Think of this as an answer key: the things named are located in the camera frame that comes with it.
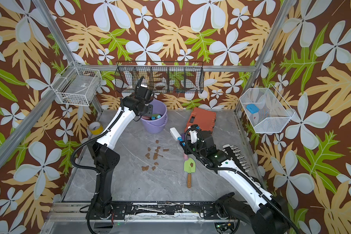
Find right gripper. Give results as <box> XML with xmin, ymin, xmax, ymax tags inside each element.
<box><xmin>179</xmin><ymin>139</ymin><xmax>208</xmax><ymax>160</ymax></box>

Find green square trowel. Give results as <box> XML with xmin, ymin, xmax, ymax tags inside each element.
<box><xmin>184</xmin><ymin>158</ymin><xmax>196</xmax><ymax>188</ymax></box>

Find white brush blue handle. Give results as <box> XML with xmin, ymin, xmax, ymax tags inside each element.
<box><xmin>170</xmin><ymin>127</ymin><xmax>184</xmax><ymax>145</ymax></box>

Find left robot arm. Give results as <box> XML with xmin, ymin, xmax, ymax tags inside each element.
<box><xmin>70</xmin><ymin>85</ymin><xmax>153</xmax><ymax>219</ymax></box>

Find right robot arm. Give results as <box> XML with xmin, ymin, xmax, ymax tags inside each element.
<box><xmin>173</xmin><ymin>125</ymin><xmax>300</xmax><ymax>234</ymax></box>

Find purple plastic bucket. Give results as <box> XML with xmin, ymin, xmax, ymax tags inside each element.
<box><xmin>140</xmin><ymin>99</ymin><xmax>168</xmax><ymax>134</ymax></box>

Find red plastic tool case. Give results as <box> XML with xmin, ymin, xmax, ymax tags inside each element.
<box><xmin>184</xmin><ymin>107</ymin><xmax>216</xmax><ymax>133</ymax></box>

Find black socket bit rack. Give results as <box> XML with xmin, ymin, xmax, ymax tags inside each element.
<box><xmin>222</xmin><ymin>144</ymin><xmax>251</xmax><ymax>174</ymax></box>

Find yellow tape roll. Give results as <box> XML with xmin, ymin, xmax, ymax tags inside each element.
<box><xmin>88</xmin><ymin>121</ymin><xmax>103</xmax><ymax>136</ymax></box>

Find blue object in basket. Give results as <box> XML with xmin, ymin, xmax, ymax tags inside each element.
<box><xmin>246</xmin><ymin>103</ymin><xmax>260</xmax><ymax>114</ymax></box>

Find steel combination wrench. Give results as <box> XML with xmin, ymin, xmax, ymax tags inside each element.
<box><xmin>134</xmin><ymin>205</ymin><xmax>166</xmax><ymax>214</ymax></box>

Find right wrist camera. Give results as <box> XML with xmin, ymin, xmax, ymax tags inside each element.
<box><xmin>190</xmin><ymin>130</ymin><xmax>198</xmax><ymax>144</ymax></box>

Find black wire basket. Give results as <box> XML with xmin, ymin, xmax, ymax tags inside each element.
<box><xmin>113</xmin><ymin>61</ymin><xmax>205</xmax><ymax>94</ymax></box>

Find white wire basket left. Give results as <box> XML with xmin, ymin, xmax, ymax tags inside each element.
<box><xmin>52</xmin><ymin>62</ymin><xmax>102</xmax><ymax>106</ymax></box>

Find white wire basket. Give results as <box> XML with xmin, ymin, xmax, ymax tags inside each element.
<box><xmin>52</xmin><ymin>62</ymin><xmax>102</xmax><ymax>106</ymax></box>
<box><xmin>239</xmin><ymin>85</ymin><xmax>295</xmax><ymax>134</ymax></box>

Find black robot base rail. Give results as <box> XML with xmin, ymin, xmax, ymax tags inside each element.
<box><xmin>86</xmin><ymin>201</ymin><xmax>243</xmax><ymax>220</ymax></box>

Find white wire basket right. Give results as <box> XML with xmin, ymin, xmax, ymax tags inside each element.
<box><xmin>239</xmin><ymin>85</ymin><xmax>295</xmax><ymax>134</ymax></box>

